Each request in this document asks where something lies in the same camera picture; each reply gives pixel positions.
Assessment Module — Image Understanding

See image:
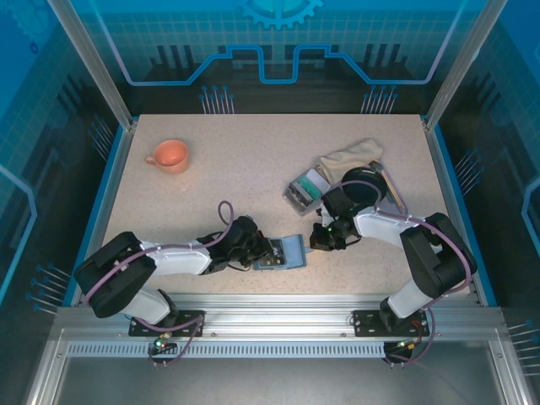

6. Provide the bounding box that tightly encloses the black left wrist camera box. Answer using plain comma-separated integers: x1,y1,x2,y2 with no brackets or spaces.
229,215,259,244

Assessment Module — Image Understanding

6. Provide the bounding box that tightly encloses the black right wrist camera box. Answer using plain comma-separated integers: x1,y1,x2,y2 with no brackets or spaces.
321,187,359,219

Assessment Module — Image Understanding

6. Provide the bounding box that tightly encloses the aluminium front rail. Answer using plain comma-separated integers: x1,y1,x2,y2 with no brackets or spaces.
54,293,505,338

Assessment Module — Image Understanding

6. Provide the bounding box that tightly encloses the dark card stack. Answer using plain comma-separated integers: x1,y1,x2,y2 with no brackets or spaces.
289,187,313,211

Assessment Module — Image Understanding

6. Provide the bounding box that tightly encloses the orange ceramic cup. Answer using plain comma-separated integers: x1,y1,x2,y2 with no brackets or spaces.
144,140,190,174

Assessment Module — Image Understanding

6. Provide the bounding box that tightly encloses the cream cloth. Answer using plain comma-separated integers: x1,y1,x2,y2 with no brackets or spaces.
316,138,385,185

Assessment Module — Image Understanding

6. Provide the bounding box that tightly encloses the slotted aluminium cable duct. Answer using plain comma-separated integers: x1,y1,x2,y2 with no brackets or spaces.
66,342,387,359

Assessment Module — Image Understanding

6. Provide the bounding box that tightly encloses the clear plastic card box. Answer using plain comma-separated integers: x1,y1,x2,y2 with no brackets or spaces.
281,167,331,219

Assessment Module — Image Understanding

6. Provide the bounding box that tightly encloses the blue leather card holder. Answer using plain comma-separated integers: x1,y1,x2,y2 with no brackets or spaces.
252,235,308,271

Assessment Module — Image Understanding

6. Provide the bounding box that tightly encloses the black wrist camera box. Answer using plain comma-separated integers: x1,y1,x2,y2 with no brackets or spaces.
321,187,359,219
229,215,259,244

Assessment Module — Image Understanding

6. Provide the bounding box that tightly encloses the green card stack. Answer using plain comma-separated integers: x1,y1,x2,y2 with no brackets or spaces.
297,175,322,200

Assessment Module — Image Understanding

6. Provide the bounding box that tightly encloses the black round bowl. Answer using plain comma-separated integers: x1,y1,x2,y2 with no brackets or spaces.
342,167,387,208

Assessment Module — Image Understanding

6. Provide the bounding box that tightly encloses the aluminium frame post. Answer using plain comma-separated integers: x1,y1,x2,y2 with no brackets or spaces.
46,0,138,130
424,0,507,130

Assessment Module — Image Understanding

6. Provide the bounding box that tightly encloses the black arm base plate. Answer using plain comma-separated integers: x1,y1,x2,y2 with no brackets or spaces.
128,309,207,338
352,309,435,338

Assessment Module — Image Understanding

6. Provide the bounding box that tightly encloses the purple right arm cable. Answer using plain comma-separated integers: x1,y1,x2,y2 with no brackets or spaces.
339,180,472,367

